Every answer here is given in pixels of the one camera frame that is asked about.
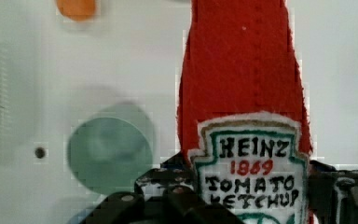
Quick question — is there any red plush ketchup bottle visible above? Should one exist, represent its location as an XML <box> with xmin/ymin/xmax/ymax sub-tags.
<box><xmin>177</xmin><ymin>0</ymin><xmax>313</xmax><ymax>224</ymax></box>

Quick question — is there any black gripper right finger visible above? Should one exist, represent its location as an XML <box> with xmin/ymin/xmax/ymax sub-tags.
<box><xmin>308</xmin><ymin>161</ymin><xmax>358</xmax><ymax>224</ymax></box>

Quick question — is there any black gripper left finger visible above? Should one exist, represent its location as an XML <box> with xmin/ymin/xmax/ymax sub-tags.
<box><xmin>79</xmin><ymin>153</ymin><xmax>243</xmax><ymax>224</ymax></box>

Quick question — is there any orange toy fruit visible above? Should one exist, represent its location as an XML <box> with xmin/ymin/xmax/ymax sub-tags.
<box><xmin>56</xmin><ymin>0</ymin><xmax>96</xmax><ymax>21</ymax></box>

